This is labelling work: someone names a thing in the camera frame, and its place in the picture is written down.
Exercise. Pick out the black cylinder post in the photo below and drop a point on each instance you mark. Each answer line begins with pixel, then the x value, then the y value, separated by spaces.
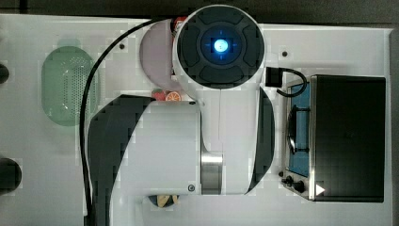
pixel 4 74
pixel 10 175

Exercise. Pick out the grey round plate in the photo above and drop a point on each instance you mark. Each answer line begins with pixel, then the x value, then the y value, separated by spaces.
pixel 155 56

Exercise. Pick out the red toy strawberry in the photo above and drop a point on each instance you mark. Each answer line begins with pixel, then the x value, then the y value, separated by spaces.
pixel 159 95

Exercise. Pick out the red ketchup bottle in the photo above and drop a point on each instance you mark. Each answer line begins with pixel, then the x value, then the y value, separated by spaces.
pixel 176 23

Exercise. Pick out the black camera box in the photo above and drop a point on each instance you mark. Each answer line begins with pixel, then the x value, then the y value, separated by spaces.
pixel 273 77

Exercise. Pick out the beige toy dumplings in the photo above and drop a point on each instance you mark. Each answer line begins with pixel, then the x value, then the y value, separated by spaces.
pixel 163 201

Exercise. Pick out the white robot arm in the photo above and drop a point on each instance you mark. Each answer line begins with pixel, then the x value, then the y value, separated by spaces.
pixel 220 141

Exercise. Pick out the green perforated colander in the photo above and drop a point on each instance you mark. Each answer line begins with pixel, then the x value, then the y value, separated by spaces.
pixel 64 74

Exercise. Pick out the black cylinder post upper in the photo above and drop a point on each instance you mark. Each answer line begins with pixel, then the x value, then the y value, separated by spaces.
pixel 4 74

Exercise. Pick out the blue bowl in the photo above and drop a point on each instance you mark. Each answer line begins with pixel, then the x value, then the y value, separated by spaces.
pixel 153 199

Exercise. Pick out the black cylinder post lower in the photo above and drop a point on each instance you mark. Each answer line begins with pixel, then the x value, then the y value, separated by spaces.
pixel 10 175

